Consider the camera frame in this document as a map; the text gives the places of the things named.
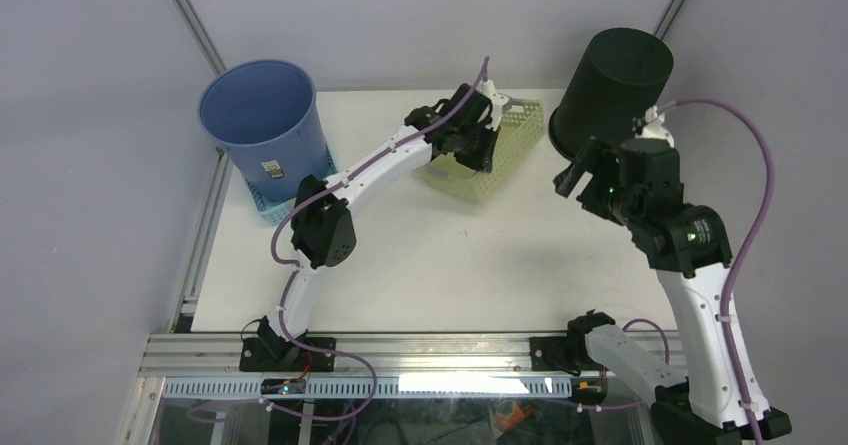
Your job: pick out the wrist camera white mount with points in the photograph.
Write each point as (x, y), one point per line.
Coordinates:
(652, 126)
(499, 104)

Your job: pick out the large black plastic bucket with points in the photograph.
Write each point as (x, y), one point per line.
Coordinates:
(621, 73)

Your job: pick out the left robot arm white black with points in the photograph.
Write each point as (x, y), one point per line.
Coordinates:
(319, 232)

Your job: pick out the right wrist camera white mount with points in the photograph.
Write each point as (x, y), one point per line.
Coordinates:
(652, 126)

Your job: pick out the aluminium front rail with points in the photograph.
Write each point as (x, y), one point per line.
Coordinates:
(200, 355)

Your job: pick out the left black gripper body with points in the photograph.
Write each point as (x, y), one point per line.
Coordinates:
(476, 144)

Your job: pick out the large blue plastic bucket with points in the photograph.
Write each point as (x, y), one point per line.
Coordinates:
(262, 105)

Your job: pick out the orange object under table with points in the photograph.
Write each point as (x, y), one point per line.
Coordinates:
(509, 414)

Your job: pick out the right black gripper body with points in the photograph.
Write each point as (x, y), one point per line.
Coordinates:
(604, 196)

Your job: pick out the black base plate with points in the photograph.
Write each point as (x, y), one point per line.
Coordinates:
(553, 356)
(256, 357)

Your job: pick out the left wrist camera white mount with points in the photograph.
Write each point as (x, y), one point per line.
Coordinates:
(499, 104)

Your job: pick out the yellow-green perforated basket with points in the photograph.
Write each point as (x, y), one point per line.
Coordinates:
(521, 129)

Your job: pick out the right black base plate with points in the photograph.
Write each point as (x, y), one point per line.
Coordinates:
(553, 356)

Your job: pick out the light blue perforated basket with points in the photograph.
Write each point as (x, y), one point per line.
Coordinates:
(272, 177)

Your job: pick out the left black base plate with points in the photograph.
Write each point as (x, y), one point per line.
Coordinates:
(256, 357)

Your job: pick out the white slotted cable duct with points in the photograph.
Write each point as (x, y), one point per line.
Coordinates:
(416, 385)

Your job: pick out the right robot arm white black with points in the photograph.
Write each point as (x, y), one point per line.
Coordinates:
(716, 399)

